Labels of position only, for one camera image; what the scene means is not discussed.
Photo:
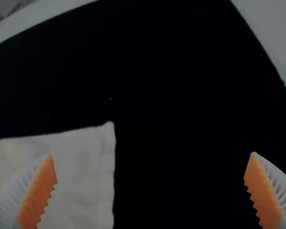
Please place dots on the black mat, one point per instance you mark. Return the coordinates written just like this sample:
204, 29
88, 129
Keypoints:
157, 95

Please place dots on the pale towel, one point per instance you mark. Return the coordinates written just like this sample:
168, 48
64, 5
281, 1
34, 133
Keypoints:
83, 171

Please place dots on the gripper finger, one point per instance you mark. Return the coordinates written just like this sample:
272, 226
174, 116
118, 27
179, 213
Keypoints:
274, 198
16, 205

